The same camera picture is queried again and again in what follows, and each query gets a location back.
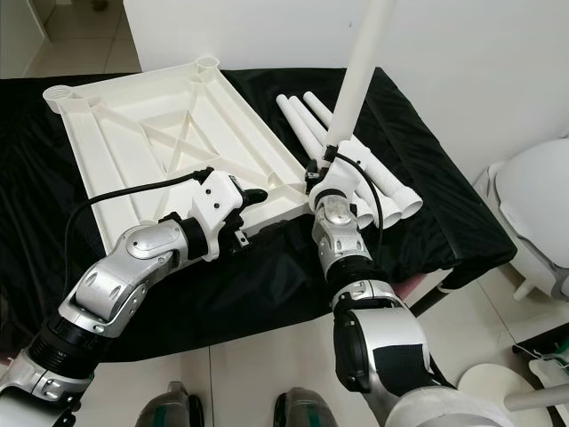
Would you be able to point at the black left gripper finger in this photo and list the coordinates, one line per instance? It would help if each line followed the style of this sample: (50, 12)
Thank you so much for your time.
(253, 197)

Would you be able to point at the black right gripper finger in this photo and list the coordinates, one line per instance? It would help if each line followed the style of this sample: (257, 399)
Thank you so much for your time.
(309, 176)

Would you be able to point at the white plastic children table top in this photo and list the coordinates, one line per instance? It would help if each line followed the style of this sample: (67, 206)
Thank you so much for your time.
(142, 116)

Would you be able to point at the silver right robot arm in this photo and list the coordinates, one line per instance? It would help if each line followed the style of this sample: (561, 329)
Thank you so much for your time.
(382, 356)

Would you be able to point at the dark metal table leg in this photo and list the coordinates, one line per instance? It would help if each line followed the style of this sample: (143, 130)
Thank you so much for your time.
(431, 300)

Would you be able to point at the grey green left robot leg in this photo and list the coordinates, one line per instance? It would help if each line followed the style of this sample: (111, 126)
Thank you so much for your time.
(171, 407)

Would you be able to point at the grey green robot leg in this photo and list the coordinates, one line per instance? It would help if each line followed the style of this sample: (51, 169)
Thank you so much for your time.
(171, 407)
(307, 411)

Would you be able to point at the grey green right robot leg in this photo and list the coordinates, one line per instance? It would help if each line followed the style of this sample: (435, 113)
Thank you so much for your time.
(307, 411)

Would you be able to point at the white domed appliance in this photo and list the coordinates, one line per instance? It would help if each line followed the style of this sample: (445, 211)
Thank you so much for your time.
(529, 196)

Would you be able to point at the white floor fan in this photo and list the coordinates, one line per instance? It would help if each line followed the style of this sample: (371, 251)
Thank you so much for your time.
(498, 387)

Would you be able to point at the white green plastic package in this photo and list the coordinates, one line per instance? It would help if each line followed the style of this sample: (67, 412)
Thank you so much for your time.
(542, 360)

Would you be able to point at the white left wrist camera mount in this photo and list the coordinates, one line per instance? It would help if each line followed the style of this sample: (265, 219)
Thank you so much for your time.
(224, 200)

